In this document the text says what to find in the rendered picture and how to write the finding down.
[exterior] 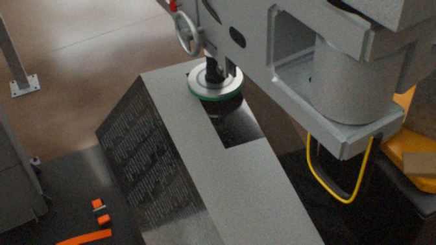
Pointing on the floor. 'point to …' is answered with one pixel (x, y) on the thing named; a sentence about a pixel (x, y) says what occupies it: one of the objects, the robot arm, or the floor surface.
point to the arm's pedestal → (17, 181)
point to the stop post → (28, 86)
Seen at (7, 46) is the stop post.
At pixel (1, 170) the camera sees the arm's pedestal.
